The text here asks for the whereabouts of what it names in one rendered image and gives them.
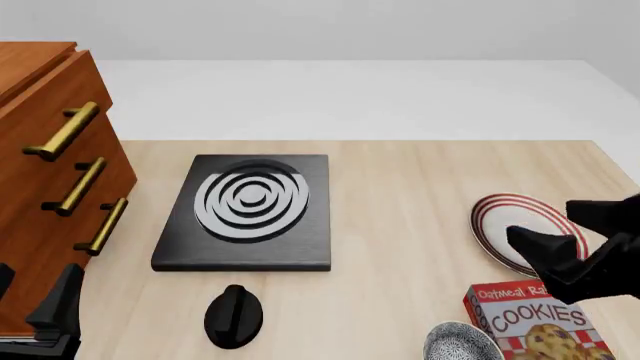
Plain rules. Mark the wooden cabinet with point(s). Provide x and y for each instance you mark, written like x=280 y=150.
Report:
x=30 y=63

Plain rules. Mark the white plate with red rings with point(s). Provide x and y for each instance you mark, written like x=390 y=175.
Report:
x=500 y=228

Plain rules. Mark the round black stove knob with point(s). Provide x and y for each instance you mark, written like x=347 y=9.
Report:
x=232 y=318

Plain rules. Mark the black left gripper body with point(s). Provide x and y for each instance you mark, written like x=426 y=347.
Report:
x=30 y=347

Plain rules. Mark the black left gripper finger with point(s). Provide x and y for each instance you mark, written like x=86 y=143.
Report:
x=62 y=303
x=5 y=279

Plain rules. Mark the black patterned bowl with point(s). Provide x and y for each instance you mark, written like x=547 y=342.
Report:
x=460 y=343

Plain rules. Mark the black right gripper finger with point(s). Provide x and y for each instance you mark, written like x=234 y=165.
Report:
x=610 y=217
x=547 y=251

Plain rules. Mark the red cookie box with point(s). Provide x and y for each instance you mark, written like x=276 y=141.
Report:
x=530 y=322

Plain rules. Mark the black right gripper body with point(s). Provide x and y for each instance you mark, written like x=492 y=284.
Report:
x=605 y=273

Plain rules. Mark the flat black stove plate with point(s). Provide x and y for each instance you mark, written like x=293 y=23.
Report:
x=180 y=243

